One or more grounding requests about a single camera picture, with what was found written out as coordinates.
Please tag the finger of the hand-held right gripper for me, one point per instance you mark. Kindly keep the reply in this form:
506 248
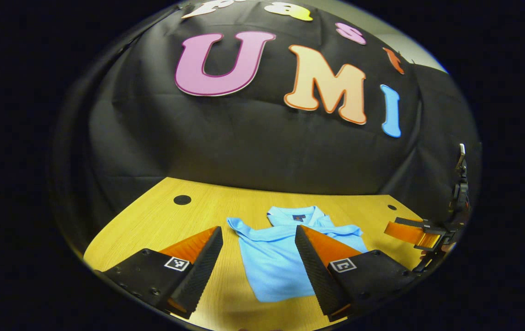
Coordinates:
407 233
414 223

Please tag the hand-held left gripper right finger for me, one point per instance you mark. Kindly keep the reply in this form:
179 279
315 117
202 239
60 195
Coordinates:
315 271

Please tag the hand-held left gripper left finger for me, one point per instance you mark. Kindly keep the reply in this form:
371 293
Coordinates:
200 271

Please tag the light blue T-shirt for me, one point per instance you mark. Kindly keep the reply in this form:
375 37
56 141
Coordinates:
271 262

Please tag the black backdrop cloth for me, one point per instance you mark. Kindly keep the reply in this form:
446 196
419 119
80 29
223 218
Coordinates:
253 147

